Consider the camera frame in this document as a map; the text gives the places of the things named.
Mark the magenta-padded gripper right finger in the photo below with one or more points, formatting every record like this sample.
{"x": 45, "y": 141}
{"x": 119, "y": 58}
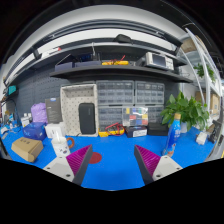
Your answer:
{"x": 166, "y": 165}

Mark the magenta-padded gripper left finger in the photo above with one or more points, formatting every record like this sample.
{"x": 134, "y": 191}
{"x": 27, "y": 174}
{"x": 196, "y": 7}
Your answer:
{"x": 56, "y": 166}

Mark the blue drink bottle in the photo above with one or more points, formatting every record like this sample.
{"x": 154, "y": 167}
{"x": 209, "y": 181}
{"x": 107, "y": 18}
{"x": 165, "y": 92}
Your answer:
{"x": 172, "y": 136}

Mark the brown cardboard box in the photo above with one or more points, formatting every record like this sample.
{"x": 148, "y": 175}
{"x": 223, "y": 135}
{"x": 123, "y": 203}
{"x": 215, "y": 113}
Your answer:
{"x": 26, "y": 149}

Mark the plain black box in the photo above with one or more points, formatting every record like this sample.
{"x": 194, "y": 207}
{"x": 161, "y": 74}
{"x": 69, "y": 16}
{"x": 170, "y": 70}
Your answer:
{"x": 157, "y": 130}

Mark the small white box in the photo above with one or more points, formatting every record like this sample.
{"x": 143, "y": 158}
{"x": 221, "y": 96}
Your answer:
{"x": 53, "y": 130}

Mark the blue carton box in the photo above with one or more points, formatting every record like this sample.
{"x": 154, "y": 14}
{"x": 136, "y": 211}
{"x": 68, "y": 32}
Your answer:
{"x": 33, "y": 131}

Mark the white adapter block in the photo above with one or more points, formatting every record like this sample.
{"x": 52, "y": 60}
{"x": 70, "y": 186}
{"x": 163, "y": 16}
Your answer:
{"x": 201, "y": 138}

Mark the black box, white label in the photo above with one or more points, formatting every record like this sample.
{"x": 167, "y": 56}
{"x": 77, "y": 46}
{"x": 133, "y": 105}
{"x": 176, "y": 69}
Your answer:
{"x": 136, "y": 132}

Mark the purple plastic bag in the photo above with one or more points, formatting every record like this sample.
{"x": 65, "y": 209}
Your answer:
{"x": 39, "y": 113}

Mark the dark grey flat box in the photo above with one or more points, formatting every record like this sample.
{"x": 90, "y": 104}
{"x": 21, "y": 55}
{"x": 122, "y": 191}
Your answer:
{"x": 53, "y": 110}

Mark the green potted plant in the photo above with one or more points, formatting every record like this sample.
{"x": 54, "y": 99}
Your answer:
{"x": 188, "y": 111}

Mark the clear organiser box, coloured parts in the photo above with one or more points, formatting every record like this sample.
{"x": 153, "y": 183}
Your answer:
{"x": 135, "y": 116}

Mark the beige perforated tray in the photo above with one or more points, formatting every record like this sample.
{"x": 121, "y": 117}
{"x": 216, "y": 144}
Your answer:
{"x": 70, "y": 110}

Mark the black stand device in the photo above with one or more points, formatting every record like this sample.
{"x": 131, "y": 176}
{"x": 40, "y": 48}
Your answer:
{"x": 215, "y": 131}

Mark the teal bin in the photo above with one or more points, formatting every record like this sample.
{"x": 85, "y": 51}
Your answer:
{"x": 11, "y": 90}

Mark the white shelf unit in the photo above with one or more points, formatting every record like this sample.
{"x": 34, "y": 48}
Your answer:
{"x": 204, "y": 71}

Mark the black open case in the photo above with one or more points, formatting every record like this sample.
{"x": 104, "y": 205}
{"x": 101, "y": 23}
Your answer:
{"x": 65, "y": 63}

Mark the grey oscilloscope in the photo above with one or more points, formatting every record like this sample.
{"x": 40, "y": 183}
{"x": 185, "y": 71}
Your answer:
{"x": 159, "y": 61}

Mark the yellow meter with red leads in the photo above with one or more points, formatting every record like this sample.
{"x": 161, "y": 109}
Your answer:
{"x": 115, "y": 62}

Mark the black pouch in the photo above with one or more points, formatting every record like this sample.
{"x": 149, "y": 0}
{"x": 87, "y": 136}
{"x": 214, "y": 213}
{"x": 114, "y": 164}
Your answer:
{"x": 123, "y": 38}

